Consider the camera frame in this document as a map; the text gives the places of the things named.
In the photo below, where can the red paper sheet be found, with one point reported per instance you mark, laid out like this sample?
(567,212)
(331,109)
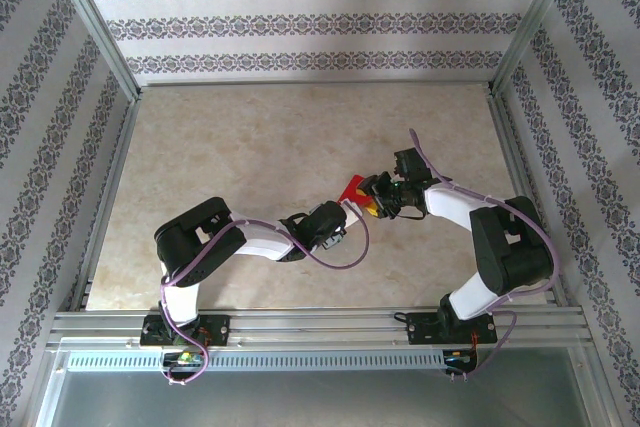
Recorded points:
(350,189)

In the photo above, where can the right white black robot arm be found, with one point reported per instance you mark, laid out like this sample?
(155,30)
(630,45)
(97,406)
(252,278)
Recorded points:
(510,247)

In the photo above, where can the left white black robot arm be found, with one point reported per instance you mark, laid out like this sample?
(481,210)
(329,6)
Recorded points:
(195,242)

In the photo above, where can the grey metal sheet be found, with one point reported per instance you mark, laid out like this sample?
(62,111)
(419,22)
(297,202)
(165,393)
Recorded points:
(320,402)

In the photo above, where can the long aluminium mounting rail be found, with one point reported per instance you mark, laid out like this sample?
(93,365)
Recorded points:
(320,327)

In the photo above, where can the aluminium frame cross bar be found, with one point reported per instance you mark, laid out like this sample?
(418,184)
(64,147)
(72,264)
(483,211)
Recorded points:
(315,83)

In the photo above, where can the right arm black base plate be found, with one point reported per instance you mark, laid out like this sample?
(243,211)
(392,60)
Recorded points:
(420,329)

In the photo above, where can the aluminium side rail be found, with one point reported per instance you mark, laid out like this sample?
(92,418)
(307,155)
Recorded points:
(102,207)
(530,207)

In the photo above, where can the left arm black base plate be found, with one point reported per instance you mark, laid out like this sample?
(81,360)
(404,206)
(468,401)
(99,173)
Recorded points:
(217,329)

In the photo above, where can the aluminium frame post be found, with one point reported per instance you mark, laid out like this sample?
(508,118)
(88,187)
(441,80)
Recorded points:
(535,22)
(97,29)

